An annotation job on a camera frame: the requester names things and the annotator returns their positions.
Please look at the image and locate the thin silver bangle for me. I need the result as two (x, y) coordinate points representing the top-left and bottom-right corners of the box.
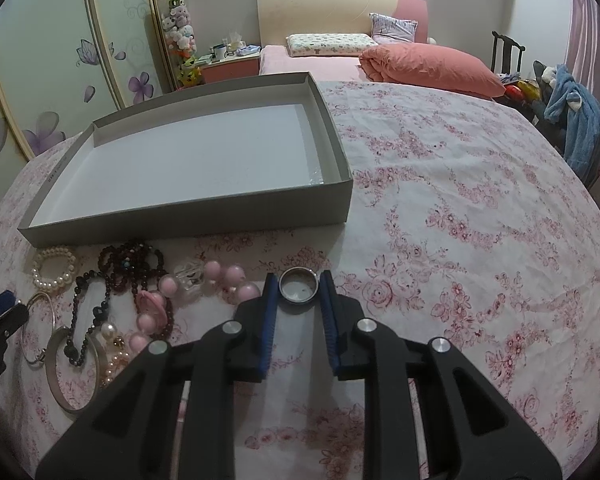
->
(20, 292), (57, 368)

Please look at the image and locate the pink bead bracelet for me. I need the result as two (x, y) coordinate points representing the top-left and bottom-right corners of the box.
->
(127, 259), (262, 354)

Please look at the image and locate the pearl pendant earring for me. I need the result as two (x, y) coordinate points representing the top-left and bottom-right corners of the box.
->
(100, 322), (125, 351)

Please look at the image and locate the pink floral bed sheet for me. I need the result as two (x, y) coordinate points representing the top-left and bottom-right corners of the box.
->
(0, 82), (600, 479)

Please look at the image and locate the white floral pillow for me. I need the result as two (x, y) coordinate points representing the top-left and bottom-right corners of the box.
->
(286, 32), (377, 58)

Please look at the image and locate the stack of plush toys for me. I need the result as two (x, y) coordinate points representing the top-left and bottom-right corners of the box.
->
(159, 0), (201, 90)

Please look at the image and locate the folded salmon duvet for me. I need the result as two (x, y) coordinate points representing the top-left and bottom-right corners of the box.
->
(358, 42), (505, 99)

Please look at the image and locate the pink bedside table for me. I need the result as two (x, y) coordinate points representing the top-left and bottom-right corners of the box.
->
(201, 54), (260, 84)

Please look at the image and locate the black bead bracelet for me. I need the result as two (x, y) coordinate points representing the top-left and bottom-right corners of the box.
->
(63, 268), (112, 366)

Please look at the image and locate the lilac patterned pillow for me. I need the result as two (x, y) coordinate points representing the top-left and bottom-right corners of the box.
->
(370, 13), (418, 44)

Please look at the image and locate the dark wooden chair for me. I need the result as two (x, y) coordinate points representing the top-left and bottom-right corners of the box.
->
(491, 30), (526, 74)

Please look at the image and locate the floral sliding wardrobe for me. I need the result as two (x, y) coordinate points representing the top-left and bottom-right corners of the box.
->
(0, 0), (171, 203)

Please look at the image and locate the small pink pearl bracelet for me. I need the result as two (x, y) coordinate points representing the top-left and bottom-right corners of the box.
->
(99, 349), (134, 388)

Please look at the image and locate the wide silver cuff bangle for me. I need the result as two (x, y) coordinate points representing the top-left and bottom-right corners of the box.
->
(44, 326), (107, 418)

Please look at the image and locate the silver finger ring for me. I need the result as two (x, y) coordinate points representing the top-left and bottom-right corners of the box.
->
(277, 266), (321, 307)

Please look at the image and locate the white mug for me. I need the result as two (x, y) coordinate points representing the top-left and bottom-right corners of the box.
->
(212, 44), (227, 61)

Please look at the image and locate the blue bathrobe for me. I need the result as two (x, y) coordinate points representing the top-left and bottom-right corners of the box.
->
(544, 64), (600, 186)

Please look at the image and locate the grey cardboard tray box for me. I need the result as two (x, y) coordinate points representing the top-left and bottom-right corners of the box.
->
(19, 73), (353, 248)

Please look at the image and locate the beige pink headboard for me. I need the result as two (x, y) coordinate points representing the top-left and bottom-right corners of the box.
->
(257, 0), (429, 46)

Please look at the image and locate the pink mattress sheet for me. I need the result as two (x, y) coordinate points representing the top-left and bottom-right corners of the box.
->
(259, 46), (368, 81)

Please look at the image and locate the white pearl bracelet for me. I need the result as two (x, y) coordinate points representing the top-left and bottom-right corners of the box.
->
(31, 245), (79, 292)

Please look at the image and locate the dark red bead necklace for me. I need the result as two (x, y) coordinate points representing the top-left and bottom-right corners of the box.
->
(96, 242), (174, 340)

